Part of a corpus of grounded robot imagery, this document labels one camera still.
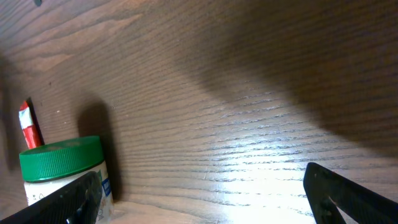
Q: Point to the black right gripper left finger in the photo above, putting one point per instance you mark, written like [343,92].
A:
[77,202]

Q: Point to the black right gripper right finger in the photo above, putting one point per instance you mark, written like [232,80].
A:
[329,193]

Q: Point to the green-lidded seasoning jar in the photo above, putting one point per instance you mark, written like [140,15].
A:
[50,167]

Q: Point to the red white sachet stick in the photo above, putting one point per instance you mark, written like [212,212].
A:
[29,125]

